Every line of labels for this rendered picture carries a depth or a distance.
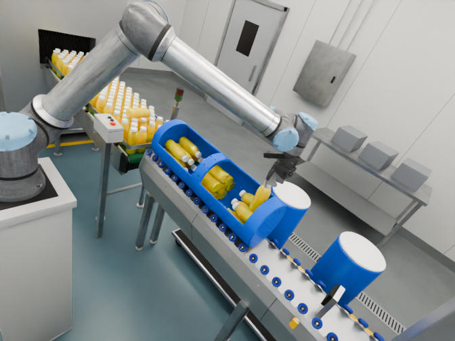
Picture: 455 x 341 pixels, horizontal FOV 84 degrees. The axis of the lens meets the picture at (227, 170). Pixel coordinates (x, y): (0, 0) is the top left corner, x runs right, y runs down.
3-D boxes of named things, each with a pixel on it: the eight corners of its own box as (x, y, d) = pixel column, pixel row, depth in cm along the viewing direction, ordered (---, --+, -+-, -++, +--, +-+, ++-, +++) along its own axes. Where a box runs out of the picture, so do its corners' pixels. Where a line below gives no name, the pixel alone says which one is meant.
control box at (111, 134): (107, 143, 156) (108, 128, 151) (93, 127, 166) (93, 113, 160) (122, 141, 163) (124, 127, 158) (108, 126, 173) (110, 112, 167)
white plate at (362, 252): (393, 278, 136) (392, 279, 136) (376, 241, 159) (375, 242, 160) (345, 260, 135) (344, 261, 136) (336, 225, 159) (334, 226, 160)
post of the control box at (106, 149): (97, 238, 214) (105, 136, 162) (95, 235, 216) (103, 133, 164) (102, 237, 217) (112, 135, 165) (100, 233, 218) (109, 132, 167)
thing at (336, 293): (319, 320, 113) (337, 302, 105) (311, 312, 115) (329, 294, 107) (327, 307, 120) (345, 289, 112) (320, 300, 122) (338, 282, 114)
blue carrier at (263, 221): (242, 257, 127) (260, 220, 110) (149, 160, 168) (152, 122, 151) (274, 232, 146) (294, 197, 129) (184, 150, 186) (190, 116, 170)
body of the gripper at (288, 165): (282, 181, 112) (295, 159, 106) (268, 170, 116) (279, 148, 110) (291, 178, 117) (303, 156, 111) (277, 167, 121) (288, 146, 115)
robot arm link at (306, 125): (295, 108, 105) (316, 116, 107) (282, 134, 111) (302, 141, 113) (301, 116, 97) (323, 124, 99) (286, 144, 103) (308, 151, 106)
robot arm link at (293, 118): (271, 111, 93) (301, 121, 96) (267, 101, 103) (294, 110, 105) (261, 133, 98) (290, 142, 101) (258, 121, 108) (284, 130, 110)
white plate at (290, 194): (290, 178, 189) (289, 179, 190) (265, 183, 172) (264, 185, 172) (318, 203, 174) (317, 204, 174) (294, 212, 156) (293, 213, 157)
